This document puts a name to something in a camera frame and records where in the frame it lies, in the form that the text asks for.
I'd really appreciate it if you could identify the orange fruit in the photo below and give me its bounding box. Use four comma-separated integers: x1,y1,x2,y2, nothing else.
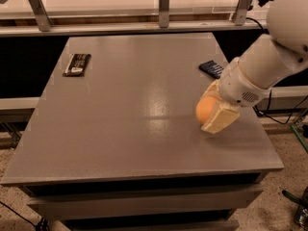
195,96,218,124

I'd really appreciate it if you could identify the middle metal bracket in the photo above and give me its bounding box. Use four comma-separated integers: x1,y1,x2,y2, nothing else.
159,0,169,28

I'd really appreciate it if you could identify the metal bracket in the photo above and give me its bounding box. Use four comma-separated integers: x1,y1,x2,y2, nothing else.
232,0,251,26
28,0,52,32
159,0,169,28

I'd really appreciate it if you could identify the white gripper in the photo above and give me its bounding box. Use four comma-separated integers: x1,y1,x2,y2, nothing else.
201,57,272,134

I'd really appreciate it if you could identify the metal rail shelf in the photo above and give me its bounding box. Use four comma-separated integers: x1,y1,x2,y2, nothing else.
0,8,268,38

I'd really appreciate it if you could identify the green metal stand leg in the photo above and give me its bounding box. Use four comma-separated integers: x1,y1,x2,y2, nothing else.
290,125,308,154

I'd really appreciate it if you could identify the black floor cable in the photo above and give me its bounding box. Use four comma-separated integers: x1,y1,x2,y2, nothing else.
0,200,51,231

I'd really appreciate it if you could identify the right metal bracket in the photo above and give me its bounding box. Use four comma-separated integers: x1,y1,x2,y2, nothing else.
232,0,251,26

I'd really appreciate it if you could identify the black rxbar chocolate bar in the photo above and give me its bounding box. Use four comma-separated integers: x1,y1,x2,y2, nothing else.
63,54,91,77

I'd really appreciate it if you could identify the left metal bracket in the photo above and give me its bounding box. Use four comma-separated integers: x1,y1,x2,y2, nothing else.
28,0,52,32

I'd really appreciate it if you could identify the dark blue snack bar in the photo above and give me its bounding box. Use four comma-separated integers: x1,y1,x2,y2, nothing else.
198,61,223,79

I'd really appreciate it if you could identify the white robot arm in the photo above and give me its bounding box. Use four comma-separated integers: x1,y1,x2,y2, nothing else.
195,0,308,134

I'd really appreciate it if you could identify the grey table drawer unit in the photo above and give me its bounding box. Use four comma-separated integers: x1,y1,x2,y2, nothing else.
18,172,266,231

